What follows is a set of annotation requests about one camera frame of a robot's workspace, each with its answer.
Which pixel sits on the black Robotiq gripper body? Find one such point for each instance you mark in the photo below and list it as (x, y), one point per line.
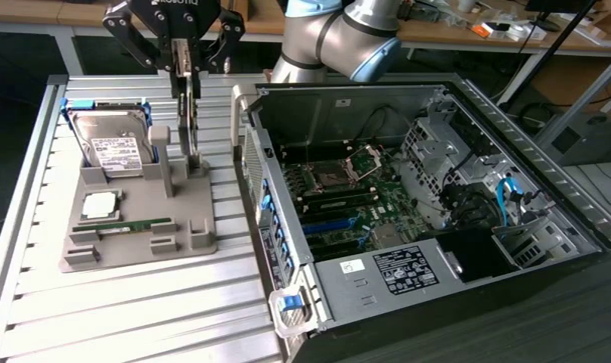
(179, 19)

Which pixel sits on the graphics card with metal bracket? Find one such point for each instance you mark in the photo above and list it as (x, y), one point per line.
(187, 113)

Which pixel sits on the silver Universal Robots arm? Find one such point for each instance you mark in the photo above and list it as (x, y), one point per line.
(311, 38)

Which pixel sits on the hard disk with blue carrier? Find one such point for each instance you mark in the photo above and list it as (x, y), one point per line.
(111, 132)

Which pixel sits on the open black PC case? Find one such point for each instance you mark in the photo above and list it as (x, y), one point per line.
(377, 106)

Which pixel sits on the CPU socket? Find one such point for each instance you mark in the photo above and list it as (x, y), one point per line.
(331, 177)

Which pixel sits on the metal socket cover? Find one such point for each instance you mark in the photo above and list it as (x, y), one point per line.
(366, 160)

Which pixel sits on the grey plastic parts rack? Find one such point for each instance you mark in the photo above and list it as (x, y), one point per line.
(134, 202)

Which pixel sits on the silver CPU chip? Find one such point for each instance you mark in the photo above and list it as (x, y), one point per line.
(100, 206)

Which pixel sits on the black RAM stick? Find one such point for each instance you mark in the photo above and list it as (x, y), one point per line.
(335, 204)

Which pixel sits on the silver metal disk bay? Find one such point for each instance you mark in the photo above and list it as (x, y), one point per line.
(426, 147)

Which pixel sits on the green RAM stick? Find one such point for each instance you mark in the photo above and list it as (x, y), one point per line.
(124, 227)

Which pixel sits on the orange box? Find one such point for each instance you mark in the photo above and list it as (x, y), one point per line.
(484, 30)

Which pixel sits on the blue expansion slot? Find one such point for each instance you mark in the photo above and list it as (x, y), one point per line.
(331, 225)

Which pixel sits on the green motherboard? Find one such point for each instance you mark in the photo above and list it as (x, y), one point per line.
(366, 223)

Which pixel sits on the white box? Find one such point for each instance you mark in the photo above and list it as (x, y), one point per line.
(525, 33)

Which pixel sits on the silver chipset heatsink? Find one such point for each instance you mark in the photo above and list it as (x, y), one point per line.
(389, 235)

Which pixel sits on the black monitor stand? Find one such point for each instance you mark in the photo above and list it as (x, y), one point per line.
(548, 22)

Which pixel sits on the black slanted pole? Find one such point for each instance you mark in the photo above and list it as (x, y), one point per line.
(562, 38)

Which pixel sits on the silver power supply unit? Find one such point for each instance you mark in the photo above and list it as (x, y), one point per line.
(346, 291)

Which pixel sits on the blue case latch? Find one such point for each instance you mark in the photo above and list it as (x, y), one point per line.
(290, 302)

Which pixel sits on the grey computer tower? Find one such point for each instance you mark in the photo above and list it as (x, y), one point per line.
(588, 143)

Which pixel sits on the wooden desk with white frame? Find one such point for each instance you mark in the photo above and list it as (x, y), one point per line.
(562, 47)
(34, 15)

